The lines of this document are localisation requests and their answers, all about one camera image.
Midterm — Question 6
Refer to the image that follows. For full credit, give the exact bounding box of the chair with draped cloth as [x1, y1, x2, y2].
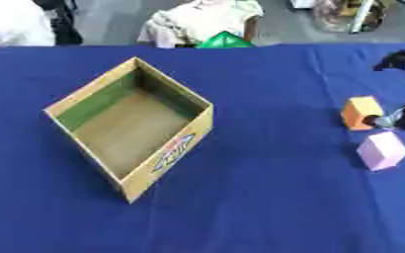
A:
[134, 0, 265, 49]

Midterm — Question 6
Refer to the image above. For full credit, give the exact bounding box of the pink block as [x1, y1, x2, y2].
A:
[355, 130, 405, 173]

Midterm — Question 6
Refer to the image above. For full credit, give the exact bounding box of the black bag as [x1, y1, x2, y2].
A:
[31, 0, 85, 46]

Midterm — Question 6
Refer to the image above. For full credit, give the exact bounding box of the tan cardboard box green inside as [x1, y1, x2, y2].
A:
[41, 55, 216, 205]

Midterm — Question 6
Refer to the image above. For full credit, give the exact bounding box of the green bag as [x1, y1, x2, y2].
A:
[196, 31, 257, 49]

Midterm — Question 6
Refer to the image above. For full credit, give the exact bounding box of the orange block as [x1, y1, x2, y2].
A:
[341, 95, 386, 131]

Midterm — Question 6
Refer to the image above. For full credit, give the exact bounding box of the person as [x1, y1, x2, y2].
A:
[0, 0, 57, 53]

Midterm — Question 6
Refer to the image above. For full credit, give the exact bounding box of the white pole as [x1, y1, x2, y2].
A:
[349, 0, 377, 35]

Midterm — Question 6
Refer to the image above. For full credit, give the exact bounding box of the cluttered floor stand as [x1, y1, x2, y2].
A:
[309, 0, 389, 34]

